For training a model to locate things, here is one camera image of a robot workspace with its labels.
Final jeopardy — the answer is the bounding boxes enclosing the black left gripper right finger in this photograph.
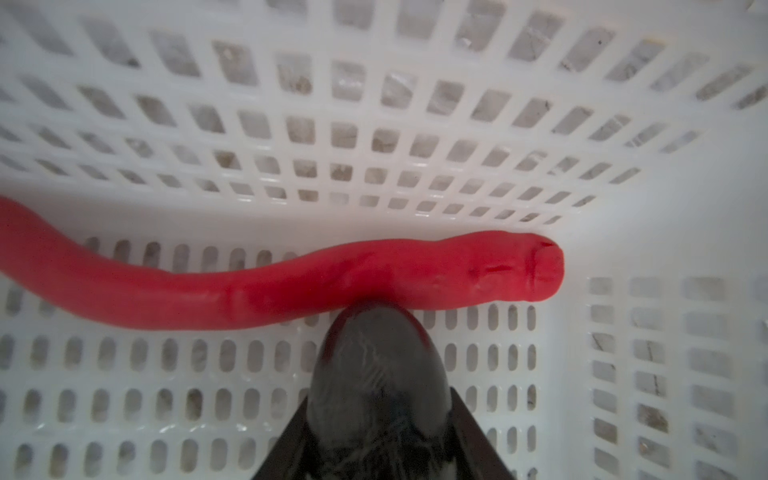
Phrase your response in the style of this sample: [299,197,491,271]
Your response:
[449,387,516,480]

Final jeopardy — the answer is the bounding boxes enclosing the white plastic basket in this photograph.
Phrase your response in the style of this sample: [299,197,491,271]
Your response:
[1,1,767,479]

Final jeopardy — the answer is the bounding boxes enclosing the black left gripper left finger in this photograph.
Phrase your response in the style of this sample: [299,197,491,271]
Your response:
[252,398,310,480]

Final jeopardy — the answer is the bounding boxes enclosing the red toy chili pepper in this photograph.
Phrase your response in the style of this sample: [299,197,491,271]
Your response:
[1,198,565,331]

